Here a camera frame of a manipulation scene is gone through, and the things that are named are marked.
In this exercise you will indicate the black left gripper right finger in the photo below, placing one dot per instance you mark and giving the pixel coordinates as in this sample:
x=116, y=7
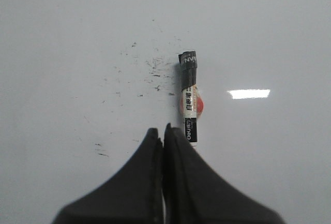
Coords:
x=195, y=193

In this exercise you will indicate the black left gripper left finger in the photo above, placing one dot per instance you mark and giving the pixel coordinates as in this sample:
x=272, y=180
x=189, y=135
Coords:
x=132, y=195

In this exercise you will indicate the white black whiteboard marker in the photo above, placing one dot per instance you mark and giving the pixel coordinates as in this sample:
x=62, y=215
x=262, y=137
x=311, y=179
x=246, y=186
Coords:
x=191, y=103

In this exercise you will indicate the white whiteboard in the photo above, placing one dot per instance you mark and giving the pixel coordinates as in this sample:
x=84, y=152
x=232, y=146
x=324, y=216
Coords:
x=83, y=80

